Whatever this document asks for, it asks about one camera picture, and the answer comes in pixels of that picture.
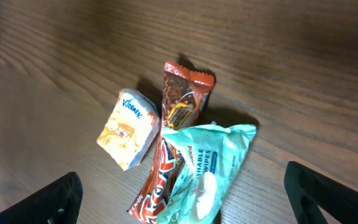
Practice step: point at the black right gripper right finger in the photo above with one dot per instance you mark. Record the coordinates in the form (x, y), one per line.
(309, 192)

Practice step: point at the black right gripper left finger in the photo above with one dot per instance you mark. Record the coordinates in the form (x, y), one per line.
(56, 203)

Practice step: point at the orange Kleenex tissue pack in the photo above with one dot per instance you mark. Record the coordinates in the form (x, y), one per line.
(130, 129)

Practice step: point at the mint green wipes pack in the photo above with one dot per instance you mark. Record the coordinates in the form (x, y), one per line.
(213, 156)

